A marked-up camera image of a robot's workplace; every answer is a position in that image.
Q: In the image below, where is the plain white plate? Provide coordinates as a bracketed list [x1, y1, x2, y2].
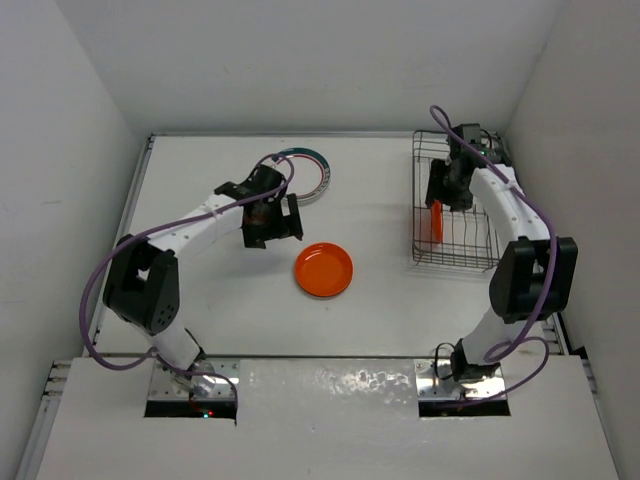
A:
[276, 147, 331, 206]

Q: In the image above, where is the white front cover panel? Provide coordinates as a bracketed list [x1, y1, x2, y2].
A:
[39, 357, 617, 479]

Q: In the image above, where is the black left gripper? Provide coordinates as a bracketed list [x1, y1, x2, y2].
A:
[244, 194, 301, 249]

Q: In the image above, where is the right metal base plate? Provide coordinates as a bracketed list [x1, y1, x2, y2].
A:
[414, 358, 506, 402]

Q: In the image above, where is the orange plastic plate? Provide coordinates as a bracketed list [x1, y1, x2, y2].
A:
[430, 200, 444, 244]
[294, 242, 354, 298]

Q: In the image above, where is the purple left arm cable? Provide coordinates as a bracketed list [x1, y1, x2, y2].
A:
[79, 153, 296, 406]

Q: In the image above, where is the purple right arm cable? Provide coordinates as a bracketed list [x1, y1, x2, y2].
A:
[429, 104, 559, 412]

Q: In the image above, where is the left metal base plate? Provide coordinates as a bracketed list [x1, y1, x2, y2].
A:
[147, 358, 240, 401]

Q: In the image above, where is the metal base plate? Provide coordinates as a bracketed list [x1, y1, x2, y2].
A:
[414, 358, 506, 402]
[147, 358, 240, 401]

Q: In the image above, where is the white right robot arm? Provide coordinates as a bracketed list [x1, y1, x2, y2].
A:
[425, 124, 578, 382]

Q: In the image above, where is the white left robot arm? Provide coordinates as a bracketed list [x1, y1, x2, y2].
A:
[103, 158, 303, 378]

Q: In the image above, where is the grey wire dish rack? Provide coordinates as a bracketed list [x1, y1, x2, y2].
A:
[411, 130, 500, 271]

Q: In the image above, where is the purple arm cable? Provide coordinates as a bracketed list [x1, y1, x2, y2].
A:
[429, 104, 559, 412]
[79, 153, 296, 406]

